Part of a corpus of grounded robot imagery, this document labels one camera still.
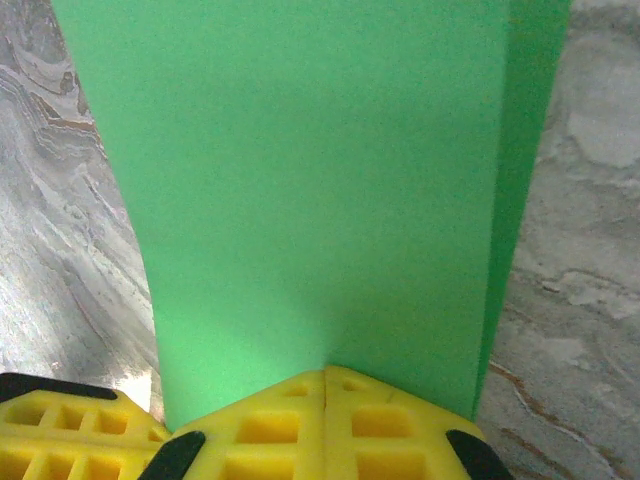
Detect green square paper sheet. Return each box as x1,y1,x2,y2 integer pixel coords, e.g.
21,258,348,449
49,0,571,434

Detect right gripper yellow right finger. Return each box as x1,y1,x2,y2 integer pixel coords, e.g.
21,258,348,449
323,364,514,480

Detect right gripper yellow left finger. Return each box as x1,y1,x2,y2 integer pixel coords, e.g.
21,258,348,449
143,366,327,480

